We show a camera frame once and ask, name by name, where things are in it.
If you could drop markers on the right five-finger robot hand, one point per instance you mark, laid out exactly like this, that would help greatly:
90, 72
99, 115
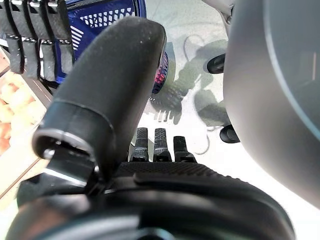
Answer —
32, 22

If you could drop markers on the left five-finger robot hand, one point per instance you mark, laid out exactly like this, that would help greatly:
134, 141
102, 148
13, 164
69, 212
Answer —
105, 87

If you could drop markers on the blue plastic shopping basket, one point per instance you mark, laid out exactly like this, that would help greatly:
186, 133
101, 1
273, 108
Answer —
138, 10

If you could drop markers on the wooden display rack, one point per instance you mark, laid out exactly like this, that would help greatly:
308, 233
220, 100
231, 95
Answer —
37, 87

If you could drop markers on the wooden slat crate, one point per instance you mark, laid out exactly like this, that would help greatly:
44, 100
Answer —
15, 162

